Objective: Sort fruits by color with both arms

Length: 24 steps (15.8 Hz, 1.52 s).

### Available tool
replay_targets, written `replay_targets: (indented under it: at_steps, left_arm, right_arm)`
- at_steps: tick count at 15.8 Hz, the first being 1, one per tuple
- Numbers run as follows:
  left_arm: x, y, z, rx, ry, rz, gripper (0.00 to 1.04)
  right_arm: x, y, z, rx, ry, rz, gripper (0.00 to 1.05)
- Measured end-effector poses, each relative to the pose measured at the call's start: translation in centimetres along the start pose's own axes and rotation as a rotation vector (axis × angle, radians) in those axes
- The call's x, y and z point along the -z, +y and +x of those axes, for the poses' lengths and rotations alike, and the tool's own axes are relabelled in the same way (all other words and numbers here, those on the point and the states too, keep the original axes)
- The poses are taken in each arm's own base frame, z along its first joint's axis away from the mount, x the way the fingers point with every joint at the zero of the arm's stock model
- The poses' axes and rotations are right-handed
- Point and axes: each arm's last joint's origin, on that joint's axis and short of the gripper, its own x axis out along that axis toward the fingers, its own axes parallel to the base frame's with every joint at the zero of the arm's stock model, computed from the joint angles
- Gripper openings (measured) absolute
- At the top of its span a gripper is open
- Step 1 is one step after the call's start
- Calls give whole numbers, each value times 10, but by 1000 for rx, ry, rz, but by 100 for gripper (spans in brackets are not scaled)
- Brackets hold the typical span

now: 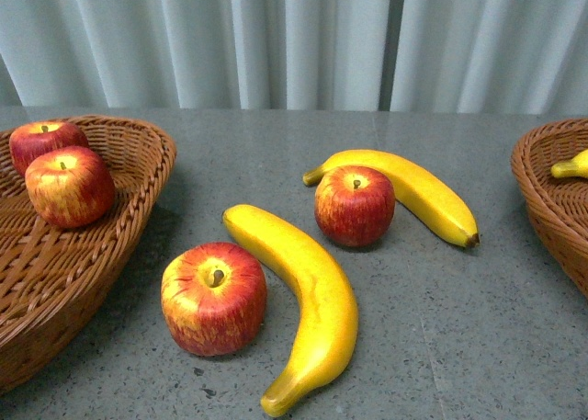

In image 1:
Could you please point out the far yellow banana on table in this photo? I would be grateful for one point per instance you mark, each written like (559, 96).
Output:
(428, 198)

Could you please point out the large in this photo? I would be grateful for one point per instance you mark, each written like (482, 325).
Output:
(326, 338)

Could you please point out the yellow banana in right basket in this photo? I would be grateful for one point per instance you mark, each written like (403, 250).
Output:
(577, 166)

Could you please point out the right brown wicker basket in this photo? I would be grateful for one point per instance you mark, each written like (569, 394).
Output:
(556, 208)

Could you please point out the red yellow apple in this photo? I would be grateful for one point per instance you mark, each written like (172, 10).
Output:
(213, 299)

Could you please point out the white pleated curtain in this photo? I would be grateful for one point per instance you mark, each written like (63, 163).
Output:
(461, 56)

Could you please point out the left brown wicker basket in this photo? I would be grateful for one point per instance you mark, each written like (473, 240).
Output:
(53, 280)

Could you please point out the brown wicker basket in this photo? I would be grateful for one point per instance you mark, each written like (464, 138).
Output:
(556, 208)
(53, 280)

